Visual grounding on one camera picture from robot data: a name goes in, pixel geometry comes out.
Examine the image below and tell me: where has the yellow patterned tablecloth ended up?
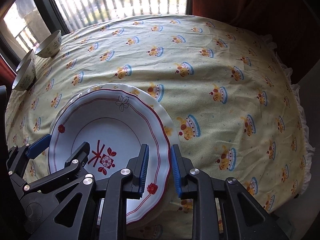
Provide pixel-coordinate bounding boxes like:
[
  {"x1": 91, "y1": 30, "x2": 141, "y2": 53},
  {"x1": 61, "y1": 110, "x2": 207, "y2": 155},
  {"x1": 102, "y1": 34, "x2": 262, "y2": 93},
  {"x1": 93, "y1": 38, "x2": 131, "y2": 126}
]
[{"x1": 5, "y1": 15, "x2": 312, "y2": 212}]

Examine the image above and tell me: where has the black window frame post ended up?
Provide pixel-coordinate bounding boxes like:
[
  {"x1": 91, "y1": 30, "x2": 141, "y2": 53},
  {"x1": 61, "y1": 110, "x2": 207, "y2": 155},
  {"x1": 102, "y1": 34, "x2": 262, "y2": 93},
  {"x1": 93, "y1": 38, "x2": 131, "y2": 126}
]
[{"x1": 34, "y1": 0, "x2": 70, "y2": 36}]

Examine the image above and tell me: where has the beaded rim floral plate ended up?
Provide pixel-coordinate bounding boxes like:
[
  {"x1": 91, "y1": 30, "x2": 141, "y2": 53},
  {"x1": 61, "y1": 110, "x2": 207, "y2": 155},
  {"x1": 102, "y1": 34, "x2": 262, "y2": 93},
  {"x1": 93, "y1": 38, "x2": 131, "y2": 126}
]
[{"x1": 48, "y1": 82, "x2": 181, "y2": 230}]

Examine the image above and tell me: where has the balcony railing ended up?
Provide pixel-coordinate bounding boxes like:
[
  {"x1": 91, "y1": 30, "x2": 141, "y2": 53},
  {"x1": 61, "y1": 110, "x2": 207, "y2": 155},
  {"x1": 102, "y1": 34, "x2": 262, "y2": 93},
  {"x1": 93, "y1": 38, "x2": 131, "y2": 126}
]
[{"x1": 3, "y1": 0, "x2": 187, "y2": 57}]

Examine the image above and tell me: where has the red curtain right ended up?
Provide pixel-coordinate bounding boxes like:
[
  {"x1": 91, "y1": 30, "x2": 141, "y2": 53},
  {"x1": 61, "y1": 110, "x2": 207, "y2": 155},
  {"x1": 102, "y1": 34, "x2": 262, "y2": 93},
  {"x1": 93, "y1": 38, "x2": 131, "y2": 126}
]
[{"x1": 189, "y1": 0, "x2": 319, "y2": 43}]

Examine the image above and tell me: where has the red curtain left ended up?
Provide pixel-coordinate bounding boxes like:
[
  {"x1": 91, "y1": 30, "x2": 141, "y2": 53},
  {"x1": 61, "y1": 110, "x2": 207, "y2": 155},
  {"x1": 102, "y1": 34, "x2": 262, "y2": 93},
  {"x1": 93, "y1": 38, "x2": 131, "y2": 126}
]
[{"x1": 0, "y1": 56, "x2": 16, "y2": 92}]

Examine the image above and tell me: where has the red curtain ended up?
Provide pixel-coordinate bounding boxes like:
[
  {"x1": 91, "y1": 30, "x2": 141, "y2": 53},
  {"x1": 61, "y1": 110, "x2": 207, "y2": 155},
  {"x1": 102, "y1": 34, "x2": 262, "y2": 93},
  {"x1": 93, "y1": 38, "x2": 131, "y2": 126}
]
[
  {"x1": 0, "y1": 56, "x2": 16, "y2": 92},
  {"x1": 189, "y1": 0, "x2": 319, "y2": 43}
]

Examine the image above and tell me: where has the floral bowl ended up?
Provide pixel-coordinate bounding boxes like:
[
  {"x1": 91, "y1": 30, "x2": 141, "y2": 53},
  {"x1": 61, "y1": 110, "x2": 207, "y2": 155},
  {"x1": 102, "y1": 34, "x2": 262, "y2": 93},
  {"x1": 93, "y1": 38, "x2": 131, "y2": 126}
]
[
  {"x1": 35, "y1": 30, "x2": 62, "y2": 58},
  {"x1": 16, "y1": 49, "x2": 35, "y2": 73},
  {"x1": 12, "y1": 59, "x2": 36, "y2": 91}
]

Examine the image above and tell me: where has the red pattern white dish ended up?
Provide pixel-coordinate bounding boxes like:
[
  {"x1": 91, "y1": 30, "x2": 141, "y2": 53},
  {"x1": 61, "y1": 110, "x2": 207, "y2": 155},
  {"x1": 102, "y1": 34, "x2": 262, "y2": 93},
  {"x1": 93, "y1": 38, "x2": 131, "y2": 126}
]
[{"x1": 48, "y1": 88, "x2": 172, "y2": 225}]

